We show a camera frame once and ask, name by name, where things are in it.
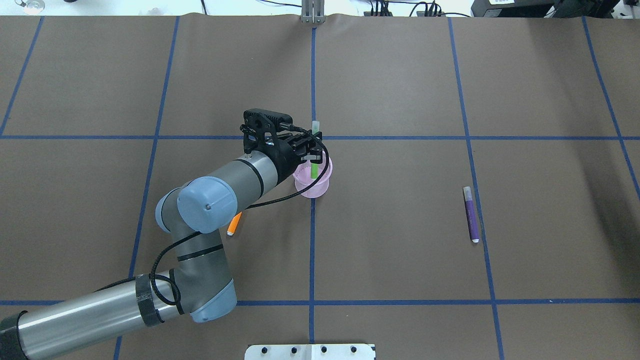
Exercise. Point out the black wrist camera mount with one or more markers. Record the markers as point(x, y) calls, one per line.
point(261, 128)

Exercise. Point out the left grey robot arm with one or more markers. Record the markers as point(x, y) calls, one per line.
point(77, 214)

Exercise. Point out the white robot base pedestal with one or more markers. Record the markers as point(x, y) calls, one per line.
point(327, 351)

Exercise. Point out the pink mesh pen holder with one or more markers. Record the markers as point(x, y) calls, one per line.
point(302, 177)

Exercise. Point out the green highlighter pen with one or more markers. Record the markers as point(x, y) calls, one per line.
point(316, 150)

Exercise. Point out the purple highlighter pen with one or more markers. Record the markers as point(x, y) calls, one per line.
point(470, 211)

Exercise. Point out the orange highlighter pen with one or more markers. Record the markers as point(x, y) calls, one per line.
point(233, 225)

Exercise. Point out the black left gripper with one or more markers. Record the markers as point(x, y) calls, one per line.
point(283, 159)

